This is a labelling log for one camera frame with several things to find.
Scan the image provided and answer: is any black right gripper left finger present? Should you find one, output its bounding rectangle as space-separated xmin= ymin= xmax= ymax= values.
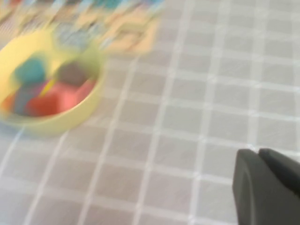
xmin=231 ymin=149 xmax=300 ymax=225

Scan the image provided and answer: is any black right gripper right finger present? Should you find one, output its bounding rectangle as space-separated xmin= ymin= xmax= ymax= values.
xmin=257 ymin=148 xmax=300 ymax=200

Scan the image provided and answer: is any red wooden triangle piece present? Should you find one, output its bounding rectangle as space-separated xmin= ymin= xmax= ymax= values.
xmin=24 ymin=87 xmax=71 ymax=117

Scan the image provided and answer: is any yellow plastic bowl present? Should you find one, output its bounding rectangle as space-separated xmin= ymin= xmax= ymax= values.
xmin=0 ymin=30 xmax=106 ymax=138

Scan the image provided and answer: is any pink wooden shape piece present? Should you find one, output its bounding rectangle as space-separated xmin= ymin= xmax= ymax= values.
xmin=61 ymin=79 xmax=98 ymax=111

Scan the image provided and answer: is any brown wooden puzzle piece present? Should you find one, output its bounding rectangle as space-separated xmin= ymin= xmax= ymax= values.
xmin=57 ymin=61 xmax=88 ymax=87

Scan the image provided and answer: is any wooden shape puzzle board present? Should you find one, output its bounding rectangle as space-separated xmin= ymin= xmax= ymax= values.
xmin=0 ymin=0 xmax=167 ymax=58

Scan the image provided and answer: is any grey-blue wooden shape piece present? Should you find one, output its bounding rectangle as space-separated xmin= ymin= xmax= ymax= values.
xmin=14 ymin=90 xmax=31 ymax=113

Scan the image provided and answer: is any teal wooden shape piece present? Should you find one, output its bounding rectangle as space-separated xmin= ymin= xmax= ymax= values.
xmin=14 ymin=58 xmax=45 ymax=83

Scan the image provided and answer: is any orange wooden shape piece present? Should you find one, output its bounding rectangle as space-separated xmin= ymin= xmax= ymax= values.
xmin=0 ymin=95 xmax=15 ymax=111

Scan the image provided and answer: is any grey white-grid tablecloth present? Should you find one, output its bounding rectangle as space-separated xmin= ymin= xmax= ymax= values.
xmin=0 ymin=0 xmax=300 ymax=225

